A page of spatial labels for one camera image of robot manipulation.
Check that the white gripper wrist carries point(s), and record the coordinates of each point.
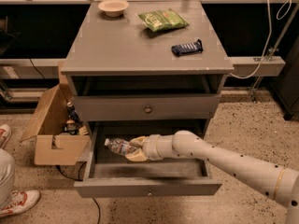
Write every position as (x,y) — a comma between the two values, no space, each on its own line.
(151,146)

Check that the green chip bag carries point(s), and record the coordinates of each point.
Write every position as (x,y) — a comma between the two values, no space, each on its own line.
(162,20)

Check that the beige bowl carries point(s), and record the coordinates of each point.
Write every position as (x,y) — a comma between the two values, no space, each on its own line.
(113,8)

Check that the cardboard box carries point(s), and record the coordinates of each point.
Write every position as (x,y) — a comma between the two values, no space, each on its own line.
(53,147)

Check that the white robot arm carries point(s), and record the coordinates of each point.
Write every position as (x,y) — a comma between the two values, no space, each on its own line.
(275,182)

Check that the clear plastic water bottle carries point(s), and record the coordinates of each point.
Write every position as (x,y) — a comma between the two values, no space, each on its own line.
(120,146)

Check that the grey wooden cabinet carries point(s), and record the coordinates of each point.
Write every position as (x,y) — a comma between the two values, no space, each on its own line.
(123,57)

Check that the open grey lower drawer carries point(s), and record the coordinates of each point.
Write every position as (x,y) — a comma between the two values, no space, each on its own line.
(108,175)

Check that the closed grey upper drawer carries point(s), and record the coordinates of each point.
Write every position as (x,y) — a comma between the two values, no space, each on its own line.
(142,107)

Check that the white trouser leg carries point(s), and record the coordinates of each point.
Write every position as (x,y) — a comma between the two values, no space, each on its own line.
(7,176)

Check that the dark bottle in box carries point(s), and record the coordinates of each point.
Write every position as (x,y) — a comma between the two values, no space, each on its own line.
(72,113)

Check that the dark blue snack bar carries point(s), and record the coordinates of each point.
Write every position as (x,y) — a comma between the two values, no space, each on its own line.
(187,48)

